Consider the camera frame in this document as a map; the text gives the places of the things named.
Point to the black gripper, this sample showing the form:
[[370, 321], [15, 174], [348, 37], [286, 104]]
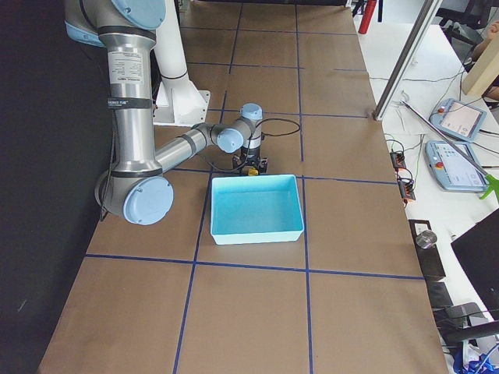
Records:
[[249, 153]]

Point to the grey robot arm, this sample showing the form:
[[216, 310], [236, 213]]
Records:
[[135, 186]]

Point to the person dark sleeve forearm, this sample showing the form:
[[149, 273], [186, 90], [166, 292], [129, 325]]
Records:
[[492, 32]]

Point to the light blue plastic bin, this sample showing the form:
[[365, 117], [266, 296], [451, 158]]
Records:
[[255, 209]]

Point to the black power strip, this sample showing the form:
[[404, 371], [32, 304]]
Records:
[[404, 177]]

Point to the steel cup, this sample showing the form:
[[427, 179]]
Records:
[[426, 239]]

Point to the red fire extinguisher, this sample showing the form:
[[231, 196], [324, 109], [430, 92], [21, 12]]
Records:
[[369, 9]]

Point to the near teach pendant tablet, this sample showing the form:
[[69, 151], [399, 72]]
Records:
[[451, 170]]

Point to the teach pendant tablet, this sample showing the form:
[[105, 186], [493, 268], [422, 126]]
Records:
[[451, 170], [459, 120]]

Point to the far teach pendant tablet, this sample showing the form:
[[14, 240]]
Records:
[[459, 120]]

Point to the silver rod white stand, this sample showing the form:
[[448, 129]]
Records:
[[492, 182]]

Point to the white pillar mount base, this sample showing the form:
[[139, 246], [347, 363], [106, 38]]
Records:
[[178, 100]]

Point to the aluminium frame post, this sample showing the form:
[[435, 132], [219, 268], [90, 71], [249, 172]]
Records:
[[418, 31]]

